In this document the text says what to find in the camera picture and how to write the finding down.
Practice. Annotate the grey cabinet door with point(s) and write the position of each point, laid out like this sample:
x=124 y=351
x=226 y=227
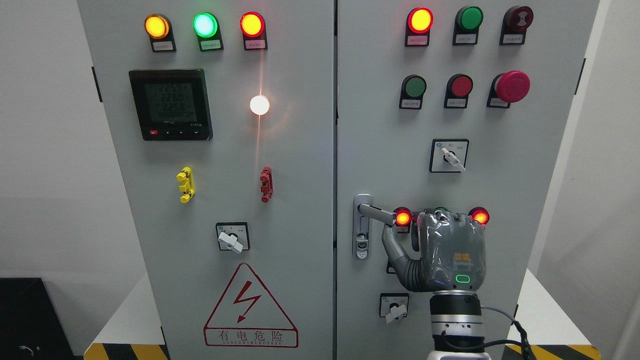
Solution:
x=385 y=151
x=291 y=236

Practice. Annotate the yellow terminal connector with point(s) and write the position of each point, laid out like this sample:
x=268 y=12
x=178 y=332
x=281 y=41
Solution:
x=186 y=184

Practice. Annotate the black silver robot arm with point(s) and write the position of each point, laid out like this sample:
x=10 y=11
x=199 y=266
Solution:
x=457 y=326

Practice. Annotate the red electric danger warning sticker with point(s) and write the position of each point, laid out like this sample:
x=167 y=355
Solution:
x=248 y=315

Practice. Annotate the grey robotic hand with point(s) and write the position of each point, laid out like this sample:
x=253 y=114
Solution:
x=452 y=253

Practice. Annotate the green push button second row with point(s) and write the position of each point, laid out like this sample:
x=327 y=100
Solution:
x=412 y=92

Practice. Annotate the white platform with hazard stripes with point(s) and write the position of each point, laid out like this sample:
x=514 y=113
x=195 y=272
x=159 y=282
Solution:
x=134 y=331

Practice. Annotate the red terminal connector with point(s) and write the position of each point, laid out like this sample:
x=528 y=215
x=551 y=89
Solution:
x=267 y=184

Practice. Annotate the grey right cabinet door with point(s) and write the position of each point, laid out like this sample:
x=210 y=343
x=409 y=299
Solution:
x=385 y=151

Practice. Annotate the green push button top row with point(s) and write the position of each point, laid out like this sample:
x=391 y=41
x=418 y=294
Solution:
x=466 y=26

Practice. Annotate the black digital power meter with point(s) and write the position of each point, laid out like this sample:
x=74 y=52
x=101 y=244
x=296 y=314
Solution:
x=171 y=104

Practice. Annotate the red emergency stop mushroom button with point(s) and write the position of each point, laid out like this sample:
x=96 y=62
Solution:
x=507 y=88

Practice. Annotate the red lit lamp lower right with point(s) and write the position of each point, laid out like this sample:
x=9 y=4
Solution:
x=480 y=215

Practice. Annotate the red lit lamp top right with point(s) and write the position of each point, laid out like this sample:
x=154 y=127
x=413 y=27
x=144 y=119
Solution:
x=418 y=25

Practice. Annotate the red push button second row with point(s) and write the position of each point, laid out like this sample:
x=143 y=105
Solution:
x=458 y=88

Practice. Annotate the upper right white selector switch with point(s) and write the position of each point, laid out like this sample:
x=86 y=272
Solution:
x=448 y=155

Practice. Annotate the black box lower left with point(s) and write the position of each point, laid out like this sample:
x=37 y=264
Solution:
x=29 y=326

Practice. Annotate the dark red buzzer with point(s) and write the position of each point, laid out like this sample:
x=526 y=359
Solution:
x=516 y=21

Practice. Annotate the red lit lamp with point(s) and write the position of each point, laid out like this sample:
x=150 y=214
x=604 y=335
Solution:
x=480 y=215
x=403 y=219
x=418 y=25

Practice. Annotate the yellow indicator lamp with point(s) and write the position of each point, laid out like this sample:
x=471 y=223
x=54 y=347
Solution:
x=160 y=33

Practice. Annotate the red indicator lamp top left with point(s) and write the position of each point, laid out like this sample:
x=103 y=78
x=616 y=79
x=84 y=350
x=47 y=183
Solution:
x=253 y=28

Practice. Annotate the green indicator lamp top left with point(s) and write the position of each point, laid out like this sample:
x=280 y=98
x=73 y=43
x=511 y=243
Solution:
x=208 y=32

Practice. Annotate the grey left cabinet door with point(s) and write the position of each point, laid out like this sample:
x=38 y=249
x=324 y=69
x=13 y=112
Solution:
x=291 y=236

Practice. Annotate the red lit lamp lower left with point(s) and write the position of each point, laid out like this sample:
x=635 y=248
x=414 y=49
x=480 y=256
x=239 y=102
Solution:
x=403 y=219

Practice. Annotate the white glowing indicator lamp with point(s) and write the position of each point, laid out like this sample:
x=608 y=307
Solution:
x=259 y=105

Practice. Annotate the green button bottom left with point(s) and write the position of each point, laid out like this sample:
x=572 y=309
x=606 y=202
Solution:
x=390 y=269

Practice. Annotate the lower white selector switch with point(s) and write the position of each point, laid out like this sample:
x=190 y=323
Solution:
x=393 y=306

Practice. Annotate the silver door swing handle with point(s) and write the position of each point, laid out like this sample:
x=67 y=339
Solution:
x=363 y=212

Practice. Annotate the left white rotary selector switch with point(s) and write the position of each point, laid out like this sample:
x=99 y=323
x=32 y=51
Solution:
x=233 y=236

